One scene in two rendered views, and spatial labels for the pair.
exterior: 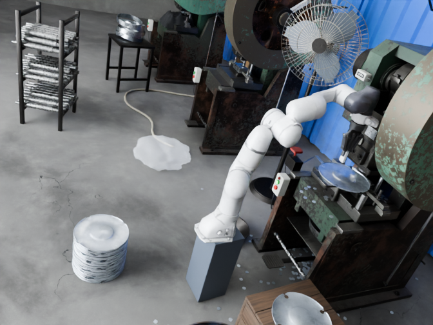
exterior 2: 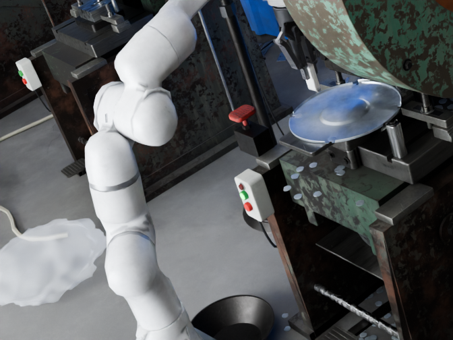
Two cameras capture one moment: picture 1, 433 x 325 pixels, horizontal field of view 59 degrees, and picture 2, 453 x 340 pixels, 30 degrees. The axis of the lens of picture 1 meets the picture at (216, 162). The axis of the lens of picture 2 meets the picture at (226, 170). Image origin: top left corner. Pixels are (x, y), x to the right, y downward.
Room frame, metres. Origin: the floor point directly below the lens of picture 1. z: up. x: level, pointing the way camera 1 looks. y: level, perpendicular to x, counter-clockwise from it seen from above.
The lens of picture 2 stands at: (-0.03, -0.47, 1.80)
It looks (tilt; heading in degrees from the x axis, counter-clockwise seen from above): 29 degrees down; 3
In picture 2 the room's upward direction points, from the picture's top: 20 degrees counter-clockwise
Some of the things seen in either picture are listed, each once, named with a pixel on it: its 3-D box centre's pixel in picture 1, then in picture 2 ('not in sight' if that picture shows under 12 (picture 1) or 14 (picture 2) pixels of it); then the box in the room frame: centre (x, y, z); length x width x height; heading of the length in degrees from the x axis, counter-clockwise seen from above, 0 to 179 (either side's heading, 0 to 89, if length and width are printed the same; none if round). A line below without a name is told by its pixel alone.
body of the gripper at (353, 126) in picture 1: (355, 129); (292, 18); (1.84, -0.64, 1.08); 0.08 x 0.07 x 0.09; 119
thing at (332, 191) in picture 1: (332, 186); (336, 142); (1.85, -0.66, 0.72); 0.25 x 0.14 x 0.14; 118
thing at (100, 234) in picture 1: (102, 231); not in sight; (1.53, 0.51, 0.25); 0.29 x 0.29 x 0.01
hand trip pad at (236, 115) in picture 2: (294, 154); (245, 122); (2.11, -0.46, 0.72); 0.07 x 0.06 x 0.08; 118
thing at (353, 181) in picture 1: (343, 177); (344, 110); (1.87, -0.70, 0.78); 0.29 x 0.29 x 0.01
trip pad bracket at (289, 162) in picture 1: (290, 169); (259, 154); (2.10, -0.47, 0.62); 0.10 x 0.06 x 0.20; 28
